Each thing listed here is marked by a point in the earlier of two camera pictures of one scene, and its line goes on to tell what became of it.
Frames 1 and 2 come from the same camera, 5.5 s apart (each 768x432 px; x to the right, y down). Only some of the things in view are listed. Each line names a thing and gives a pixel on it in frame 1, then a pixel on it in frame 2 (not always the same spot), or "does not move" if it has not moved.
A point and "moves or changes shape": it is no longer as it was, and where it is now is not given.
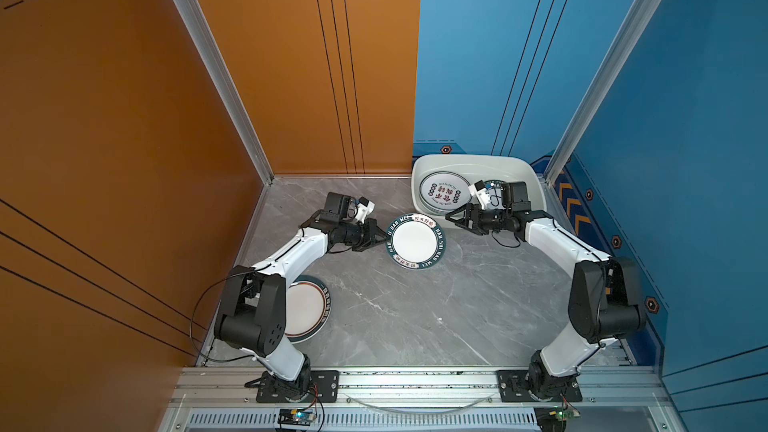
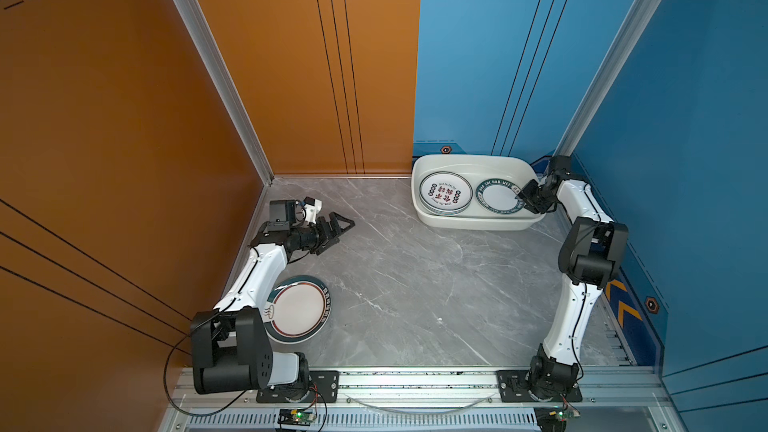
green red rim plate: [307, 310] does not move
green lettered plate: [415, 241] moves or changes shape
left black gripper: [370, 229] → [332, 236]
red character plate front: [445, 191] does not move
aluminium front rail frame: [224, 399] does not move
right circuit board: [554, 418] does not move
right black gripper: [468, 218] → [525, 194]
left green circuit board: [295, 417] does not move
